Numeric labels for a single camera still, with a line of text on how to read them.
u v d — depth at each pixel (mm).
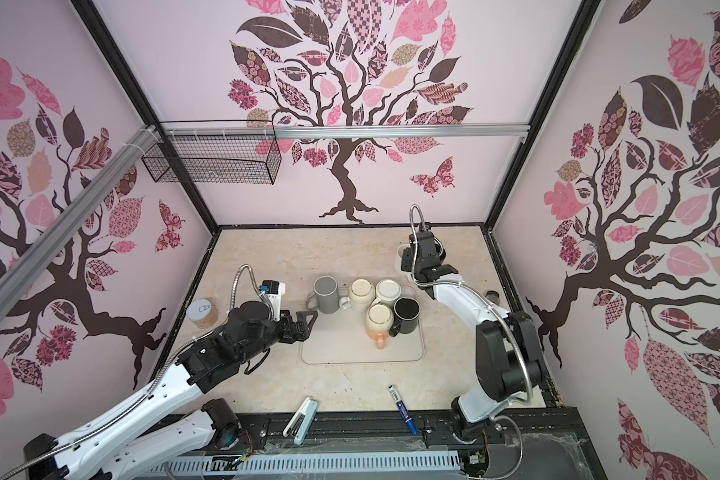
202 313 899
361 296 899
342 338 902
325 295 876
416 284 654
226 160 1220
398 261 1067
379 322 833
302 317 653
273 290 644
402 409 761
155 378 893
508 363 445
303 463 697
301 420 755
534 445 719
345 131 940
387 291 924
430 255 687
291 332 644
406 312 854
